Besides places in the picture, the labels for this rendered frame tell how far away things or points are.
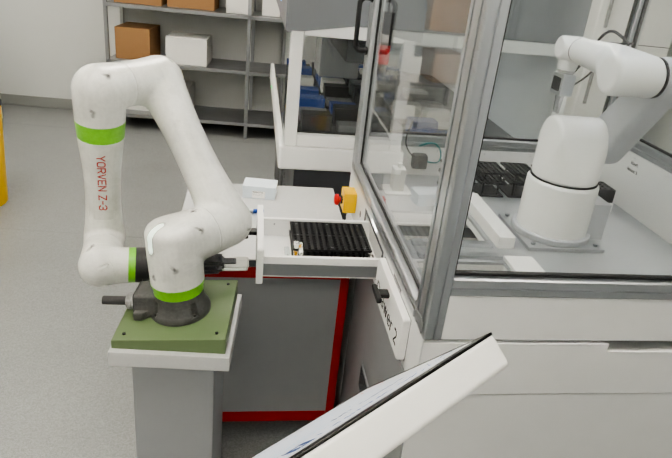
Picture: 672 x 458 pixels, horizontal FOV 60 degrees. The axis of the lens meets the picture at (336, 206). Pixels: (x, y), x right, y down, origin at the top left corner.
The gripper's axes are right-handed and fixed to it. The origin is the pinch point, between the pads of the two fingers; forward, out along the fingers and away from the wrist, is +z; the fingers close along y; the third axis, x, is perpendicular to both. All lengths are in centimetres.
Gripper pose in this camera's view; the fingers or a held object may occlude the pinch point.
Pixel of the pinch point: (235, 263)
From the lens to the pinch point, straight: 164.2
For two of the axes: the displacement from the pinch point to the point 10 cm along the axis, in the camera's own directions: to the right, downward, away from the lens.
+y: 2.9, -4.3, -8.6
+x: -1.1, -9.0, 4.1
